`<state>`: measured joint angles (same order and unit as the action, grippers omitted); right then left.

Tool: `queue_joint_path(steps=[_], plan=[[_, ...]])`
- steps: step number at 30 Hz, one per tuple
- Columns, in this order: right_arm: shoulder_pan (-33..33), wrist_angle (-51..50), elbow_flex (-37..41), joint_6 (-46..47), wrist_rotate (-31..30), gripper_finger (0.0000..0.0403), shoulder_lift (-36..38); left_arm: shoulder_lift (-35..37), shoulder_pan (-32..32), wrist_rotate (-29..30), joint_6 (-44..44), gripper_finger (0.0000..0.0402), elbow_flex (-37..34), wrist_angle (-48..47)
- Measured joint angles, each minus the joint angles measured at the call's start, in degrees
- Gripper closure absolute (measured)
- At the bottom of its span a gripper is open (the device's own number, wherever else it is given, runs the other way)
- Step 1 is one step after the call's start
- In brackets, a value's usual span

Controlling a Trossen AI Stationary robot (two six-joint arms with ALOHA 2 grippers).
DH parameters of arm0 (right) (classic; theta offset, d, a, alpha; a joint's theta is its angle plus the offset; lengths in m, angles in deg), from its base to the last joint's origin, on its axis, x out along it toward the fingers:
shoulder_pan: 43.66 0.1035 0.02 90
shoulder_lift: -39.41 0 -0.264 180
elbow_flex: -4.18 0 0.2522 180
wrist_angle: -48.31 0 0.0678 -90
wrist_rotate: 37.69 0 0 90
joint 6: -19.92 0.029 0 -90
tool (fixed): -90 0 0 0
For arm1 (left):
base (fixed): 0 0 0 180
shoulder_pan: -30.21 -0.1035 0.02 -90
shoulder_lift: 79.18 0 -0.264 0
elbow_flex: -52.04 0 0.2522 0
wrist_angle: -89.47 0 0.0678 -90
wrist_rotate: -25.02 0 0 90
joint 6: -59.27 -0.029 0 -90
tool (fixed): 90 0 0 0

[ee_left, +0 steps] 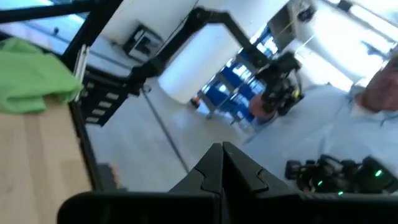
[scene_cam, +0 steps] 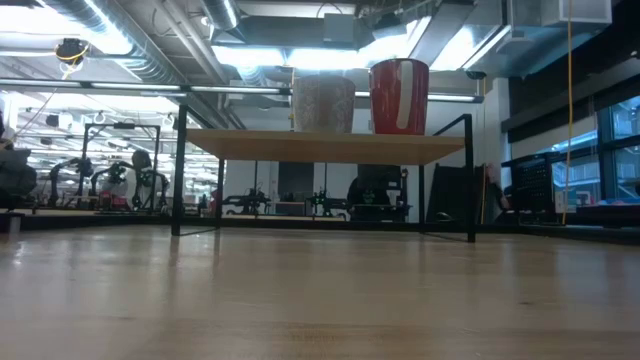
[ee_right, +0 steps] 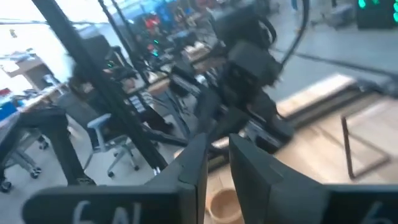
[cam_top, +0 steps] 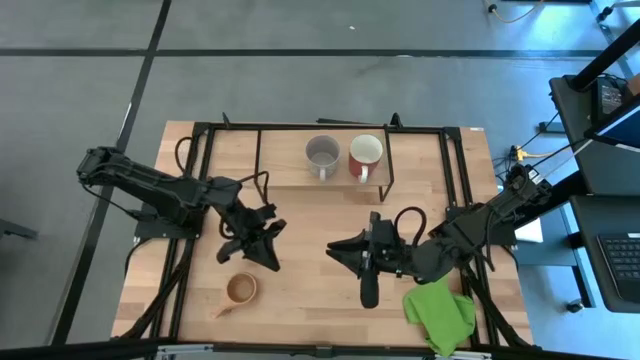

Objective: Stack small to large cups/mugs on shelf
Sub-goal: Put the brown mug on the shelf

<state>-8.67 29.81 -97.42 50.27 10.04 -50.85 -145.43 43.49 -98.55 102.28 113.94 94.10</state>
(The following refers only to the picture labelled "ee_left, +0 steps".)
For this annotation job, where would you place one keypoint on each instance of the black robot with green lights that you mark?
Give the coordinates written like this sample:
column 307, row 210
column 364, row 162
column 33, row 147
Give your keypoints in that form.
column 335, row 174

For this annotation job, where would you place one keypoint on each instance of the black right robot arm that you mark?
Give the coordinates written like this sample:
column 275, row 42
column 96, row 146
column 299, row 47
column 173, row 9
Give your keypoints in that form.
column 214, row 15

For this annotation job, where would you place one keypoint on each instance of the black wall panel box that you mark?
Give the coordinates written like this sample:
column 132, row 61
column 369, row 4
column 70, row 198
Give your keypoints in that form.
column 141, row 43

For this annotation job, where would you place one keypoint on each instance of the black table edge rail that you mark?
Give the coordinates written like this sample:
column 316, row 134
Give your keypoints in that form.
column 85, row 146

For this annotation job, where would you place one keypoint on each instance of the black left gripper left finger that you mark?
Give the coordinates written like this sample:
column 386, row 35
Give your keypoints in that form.
column 155, row 208

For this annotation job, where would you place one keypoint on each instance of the black rig frame beam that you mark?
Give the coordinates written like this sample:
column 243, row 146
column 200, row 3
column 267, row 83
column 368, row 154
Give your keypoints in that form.
column 90, row 31

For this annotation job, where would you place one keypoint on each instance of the person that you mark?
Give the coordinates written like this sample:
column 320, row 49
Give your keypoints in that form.
column 342, row 124

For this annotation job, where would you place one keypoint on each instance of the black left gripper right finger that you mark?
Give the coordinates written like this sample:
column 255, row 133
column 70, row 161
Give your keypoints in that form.
column 264, row 208

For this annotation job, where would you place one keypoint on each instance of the blue rack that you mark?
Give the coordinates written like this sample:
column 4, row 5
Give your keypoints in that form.
column 230, row 84

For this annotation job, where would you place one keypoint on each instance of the black slotted box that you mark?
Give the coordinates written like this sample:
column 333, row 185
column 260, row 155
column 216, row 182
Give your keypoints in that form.
column 102, row 99

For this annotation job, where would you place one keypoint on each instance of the green cloth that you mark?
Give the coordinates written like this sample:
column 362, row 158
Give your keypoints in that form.
column 31, row 77

